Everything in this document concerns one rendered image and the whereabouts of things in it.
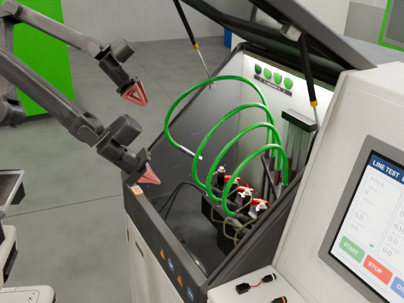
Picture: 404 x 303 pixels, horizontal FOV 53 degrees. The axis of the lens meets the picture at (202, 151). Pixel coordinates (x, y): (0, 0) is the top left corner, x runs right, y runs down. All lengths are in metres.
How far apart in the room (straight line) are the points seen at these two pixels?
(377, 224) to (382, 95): 0.29
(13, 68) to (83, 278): 1.73
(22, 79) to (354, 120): 0.82
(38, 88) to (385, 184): 0.85
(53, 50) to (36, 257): 2.36
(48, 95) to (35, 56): 3.40
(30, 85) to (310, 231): 0.81
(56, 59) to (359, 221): 3.90
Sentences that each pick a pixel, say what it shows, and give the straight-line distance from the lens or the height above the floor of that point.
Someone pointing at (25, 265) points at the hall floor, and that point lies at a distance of 2.81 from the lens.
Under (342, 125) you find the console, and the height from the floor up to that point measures 1.43.
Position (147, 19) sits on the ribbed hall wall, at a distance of 7.94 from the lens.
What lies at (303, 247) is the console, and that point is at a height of 1.10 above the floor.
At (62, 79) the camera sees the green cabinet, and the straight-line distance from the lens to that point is 4.60.
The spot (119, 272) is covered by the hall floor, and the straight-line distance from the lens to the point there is 2.62.
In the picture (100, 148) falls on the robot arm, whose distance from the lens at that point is 1.07.
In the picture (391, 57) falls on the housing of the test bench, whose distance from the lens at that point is 1.46.
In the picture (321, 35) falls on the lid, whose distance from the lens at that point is 0.95.
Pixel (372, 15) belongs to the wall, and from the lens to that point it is 6.35.
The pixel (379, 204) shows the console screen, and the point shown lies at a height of 1.32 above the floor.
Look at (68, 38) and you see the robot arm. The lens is 1.52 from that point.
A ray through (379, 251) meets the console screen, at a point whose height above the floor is 1.23.
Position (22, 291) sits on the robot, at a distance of 2.26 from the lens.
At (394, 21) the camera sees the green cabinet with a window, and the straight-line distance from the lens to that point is 4.19.
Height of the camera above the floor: 1.84
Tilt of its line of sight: 29 degrees down
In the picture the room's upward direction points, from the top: 1 degrees clockwise
